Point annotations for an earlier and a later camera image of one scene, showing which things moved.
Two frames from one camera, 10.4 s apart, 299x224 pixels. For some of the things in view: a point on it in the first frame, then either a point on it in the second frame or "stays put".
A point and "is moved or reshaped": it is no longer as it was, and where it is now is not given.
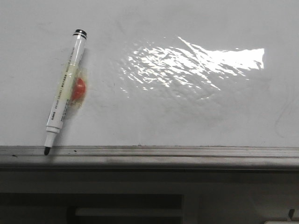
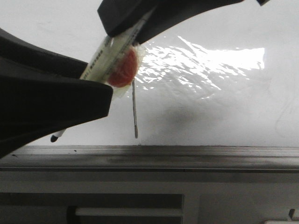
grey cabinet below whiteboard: [69, 196] stays put
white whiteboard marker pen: [58, 109] is moved or reshaped
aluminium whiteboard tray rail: [150, 157] stays put
